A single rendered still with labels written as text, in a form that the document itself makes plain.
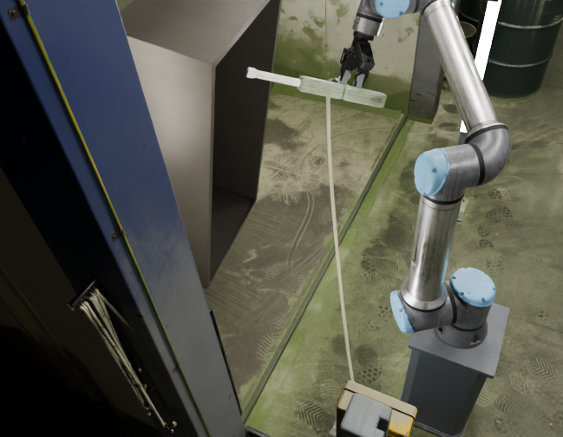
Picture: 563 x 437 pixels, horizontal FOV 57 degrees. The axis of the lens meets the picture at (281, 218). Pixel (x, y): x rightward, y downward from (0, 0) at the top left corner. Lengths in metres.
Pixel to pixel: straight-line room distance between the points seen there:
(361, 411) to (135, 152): 0.53
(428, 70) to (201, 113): 2.41
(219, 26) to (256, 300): 1.61
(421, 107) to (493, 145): 2.55
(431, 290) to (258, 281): 1.39
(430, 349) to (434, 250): 0.54
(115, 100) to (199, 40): 0.81
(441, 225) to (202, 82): 0.79
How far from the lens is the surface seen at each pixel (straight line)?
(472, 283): 1.88
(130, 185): 0.90
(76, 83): 0.78
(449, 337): 2.02
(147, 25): 1.68
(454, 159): 1.40
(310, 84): 1.75
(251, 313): 2.81
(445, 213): 1.48
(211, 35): 1.64
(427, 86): 3.89
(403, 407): 0.90
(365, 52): 1.79
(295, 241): 3.09
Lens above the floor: 2.37
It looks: 46 degrees down
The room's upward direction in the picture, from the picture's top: 6 degrees counter-clockwise
